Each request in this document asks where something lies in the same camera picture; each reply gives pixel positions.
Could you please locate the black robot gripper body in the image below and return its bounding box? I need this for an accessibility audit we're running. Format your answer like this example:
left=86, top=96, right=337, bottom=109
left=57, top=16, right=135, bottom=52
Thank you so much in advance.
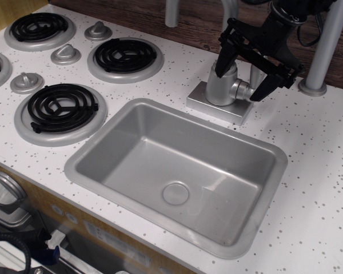
left=220, top=11, right=305, bottom=87

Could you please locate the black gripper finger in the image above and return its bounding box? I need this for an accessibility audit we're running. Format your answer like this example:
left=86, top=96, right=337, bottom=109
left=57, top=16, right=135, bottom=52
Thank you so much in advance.
left=249, top=74, right=281, bottom=102
left=215, top=37, right=237, bottom=78

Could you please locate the silver faucet lever handle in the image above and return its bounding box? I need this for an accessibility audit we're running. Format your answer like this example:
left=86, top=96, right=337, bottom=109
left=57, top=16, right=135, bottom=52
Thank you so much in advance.
left=230, top=65, right=266, bottom=102

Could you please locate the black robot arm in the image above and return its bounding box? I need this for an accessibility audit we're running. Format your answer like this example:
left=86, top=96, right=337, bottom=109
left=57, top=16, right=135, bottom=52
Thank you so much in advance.
left=215, top=1, right=332, bottom=102

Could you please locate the silver faucet base block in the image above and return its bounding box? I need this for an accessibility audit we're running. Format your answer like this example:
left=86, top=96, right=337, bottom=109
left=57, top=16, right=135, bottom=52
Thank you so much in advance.
left=186, top=63, right=253, bottom=126

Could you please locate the grey support pole with base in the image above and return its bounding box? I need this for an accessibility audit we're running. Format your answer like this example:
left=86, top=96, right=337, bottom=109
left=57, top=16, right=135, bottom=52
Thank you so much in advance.
left=298, top=0, right=343, bottom=97

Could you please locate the silver curved faucet spout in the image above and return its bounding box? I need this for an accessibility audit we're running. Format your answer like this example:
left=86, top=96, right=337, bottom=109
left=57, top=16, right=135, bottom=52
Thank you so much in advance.
left=165, top=0, right=240, bottom=28

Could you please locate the back right black burner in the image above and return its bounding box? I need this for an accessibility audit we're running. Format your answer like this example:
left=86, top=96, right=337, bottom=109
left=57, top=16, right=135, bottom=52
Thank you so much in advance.
left=87, top=38, right=164, bottom=84

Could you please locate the grey toy sink basin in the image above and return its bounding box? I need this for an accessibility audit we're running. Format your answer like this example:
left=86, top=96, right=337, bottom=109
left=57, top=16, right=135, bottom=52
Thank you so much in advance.
left=65, top=99, right=288, bottom=259

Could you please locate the silver stove knob top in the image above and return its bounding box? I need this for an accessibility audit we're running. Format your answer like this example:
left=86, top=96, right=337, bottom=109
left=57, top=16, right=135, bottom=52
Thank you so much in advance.
left=84, top=21, right=112, bottom=41

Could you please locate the silver stove knob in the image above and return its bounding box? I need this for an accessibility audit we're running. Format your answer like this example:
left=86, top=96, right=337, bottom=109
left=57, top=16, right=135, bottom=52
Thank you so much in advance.
left=84, top=21, right=112, bottom=41
left=10, top=72, right=44, bottom=94
left=50, top=44, right=81, bottom=66

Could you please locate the silver stove knob middle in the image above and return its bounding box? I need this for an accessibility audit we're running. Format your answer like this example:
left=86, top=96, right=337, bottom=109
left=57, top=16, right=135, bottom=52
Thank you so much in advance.
left=50, top=44, right=81, bottom=66

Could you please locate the front right black burner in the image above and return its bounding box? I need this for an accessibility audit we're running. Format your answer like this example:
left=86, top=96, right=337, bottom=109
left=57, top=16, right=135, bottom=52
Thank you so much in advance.
left=14, top=84, right=107, bottom=147

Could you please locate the back left black burner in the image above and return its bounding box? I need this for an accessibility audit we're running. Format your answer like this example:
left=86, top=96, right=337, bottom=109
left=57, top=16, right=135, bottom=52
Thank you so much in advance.
left=4, top=13, right=76, bottom=52

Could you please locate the silver stove knob lower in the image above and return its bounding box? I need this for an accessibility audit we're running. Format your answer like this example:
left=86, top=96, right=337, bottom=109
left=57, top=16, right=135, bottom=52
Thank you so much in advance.
left=10, top=72, right=44, bottom=94

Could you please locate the white round button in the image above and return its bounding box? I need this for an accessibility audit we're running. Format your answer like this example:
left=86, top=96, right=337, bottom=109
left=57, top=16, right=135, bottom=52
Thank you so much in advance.
left=51, top=204, right=63, bottom=216
left=66, top=212, right=78, bottom=224

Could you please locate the silver oven dial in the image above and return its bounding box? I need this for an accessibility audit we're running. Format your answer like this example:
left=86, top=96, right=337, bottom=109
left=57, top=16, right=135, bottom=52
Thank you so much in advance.
left=0, top=171, right=26, bottom=213

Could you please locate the black cable upper right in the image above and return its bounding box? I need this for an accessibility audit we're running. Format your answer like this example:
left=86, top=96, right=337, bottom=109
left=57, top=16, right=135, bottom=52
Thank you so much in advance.
left=296, top=11, right=326, bottom=48

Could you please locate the black cable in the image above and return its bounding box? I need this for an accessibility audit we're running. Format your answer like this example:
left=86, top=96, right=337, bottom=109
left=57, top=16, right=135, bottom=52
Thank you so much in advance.
left=0, top=230, right=52, bottom=274
left=296, top=11, right=326, bottom=48

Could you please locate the black cable lower left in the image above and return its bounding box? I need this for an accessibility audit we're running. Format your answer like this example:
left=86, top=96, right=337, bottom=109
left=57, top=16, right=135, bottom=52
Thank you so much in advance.
left=0, top=230, right=52, bottom=274

